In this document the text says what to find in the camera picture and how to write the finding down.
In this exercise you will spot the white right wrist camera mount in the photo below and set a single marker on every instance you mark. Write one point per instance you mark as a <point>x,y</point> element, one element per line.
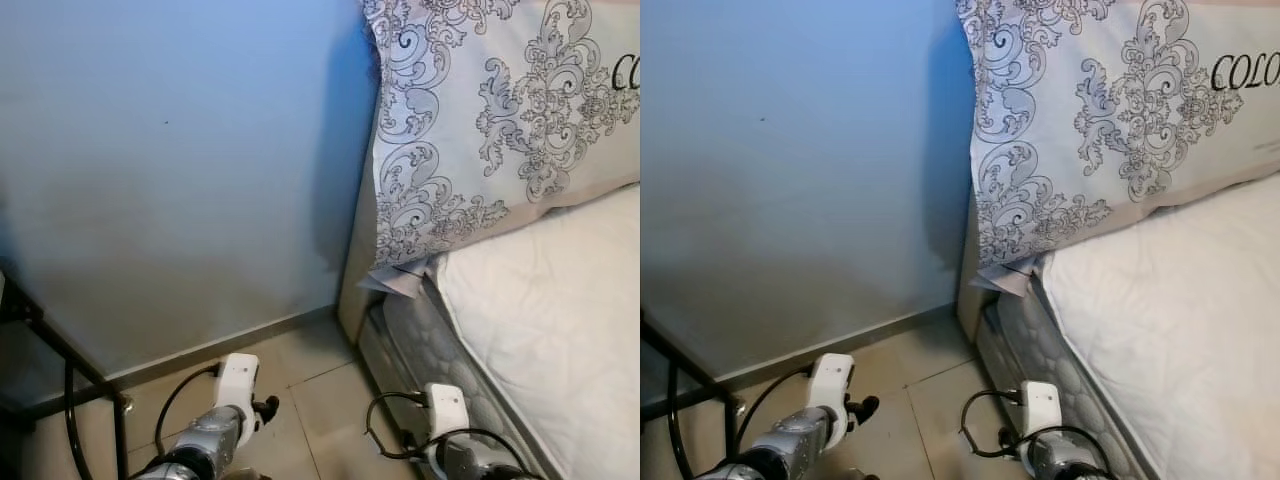
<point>445,408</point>
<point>1040,408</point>

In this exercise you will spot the black metal frame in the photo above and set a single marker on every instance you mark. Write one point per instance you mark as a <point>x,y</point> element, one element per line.
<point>735,430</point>
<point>121,440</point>

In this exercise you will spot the beige bed headboard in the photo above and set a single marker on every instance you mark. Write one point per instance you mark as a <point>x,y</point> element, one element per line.
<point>352,290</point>
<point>968,300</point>

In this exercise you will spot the white quilted bed sheet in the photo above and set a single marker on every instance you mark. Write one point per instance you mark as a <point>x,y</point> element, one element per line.
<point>1170,330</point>
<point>560,320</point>

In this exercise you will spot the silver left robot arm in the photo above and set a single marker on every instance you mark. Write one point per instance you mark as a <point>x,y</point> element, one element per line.
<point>205,445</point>
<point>790,445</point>

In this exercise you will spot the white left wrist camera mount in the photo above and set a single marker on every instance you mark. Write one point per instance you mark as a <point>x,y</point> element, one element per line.
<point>238,380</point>
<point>830,380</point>

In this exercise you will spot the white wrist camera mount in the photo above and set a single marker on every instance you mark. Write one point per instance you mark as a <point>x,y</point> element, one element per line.
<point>1040,408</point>
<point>445,408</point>
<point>830,380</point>
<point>238,380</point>

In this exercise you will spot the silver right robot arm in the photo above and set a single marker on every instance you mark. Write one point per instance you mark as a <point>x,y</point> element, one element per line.
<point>1060,462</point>
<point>470,462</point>

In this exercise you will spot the large white floral-print pillow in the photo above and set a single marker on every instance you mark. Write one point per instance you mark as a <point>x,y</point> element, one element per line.
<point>1100,100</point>
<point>500,100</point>

